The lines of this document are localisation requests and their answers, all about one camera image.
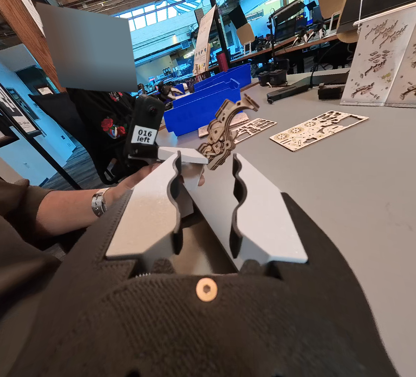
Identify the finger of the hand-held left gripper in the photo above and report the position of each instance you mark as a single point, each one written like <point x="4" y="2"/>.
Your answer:
<point x="185" y="154"/>
<point x="192" y="175"/>

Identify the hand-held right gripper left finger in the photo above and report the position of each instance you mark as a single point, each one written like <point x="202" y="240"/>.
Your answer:
<point x="146" y="214"/>

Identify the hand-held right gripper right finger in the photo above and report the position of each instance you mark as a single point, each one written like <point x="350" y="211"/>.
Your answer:
<point x="266" y="221"/>

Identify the wooden puzzle model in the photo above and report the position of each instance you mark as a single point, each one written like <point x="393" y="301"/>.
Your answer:
<point x="221" y="136"/>

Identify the person's left forearm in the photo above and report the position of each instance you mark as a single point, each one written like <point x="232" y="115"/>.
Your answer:
<point x="65" y="211"/>

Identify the grey desk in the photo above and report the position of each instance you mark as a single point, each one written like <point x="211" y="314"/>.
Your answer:
<point x="341" y="205"/>

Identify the person's left hand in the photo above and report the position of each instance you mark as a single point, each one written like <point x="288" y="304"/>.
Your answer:
<point x="130" y="182"/>

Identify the black floral garment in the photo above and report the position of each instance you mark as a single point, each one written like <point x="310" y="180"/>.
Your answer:
<point x="107" y="114"/>

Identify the large blue plastic bin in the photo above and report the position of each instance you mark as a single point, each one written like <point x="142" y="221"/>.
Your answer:
<point x="191" y="110"/>
<point x="227" y="78"/>

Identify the silver wristwatch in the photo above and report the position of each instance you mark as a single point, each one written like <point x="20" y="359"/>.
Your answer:
<point x="100" y="201"/>

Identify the white poster board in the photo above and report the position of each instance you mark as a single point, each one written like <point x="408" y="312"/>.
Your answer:
<point x="204" y="36"/>

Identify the wooden puzzle sheet with gears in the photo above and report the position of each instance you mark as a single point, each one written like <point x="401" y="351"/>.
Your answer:
<point x="318" y="128"/>

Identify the black battery chargers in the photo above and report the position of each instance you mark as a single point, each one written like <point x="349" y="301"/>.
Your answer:
<point x="273" y="76"/>

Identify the black pole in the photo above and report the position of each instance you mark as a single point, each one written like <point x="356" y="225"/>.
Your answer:
<point x="213" y="3"/>

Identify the white paper notice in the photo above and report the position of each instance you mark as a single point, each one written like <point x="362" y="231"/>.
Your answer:
<point x="26" y="0"/>

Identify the standing instruction sheet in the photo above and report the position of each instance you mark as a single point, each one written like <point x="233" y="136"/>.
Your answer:
<point x="380" y="62"/>

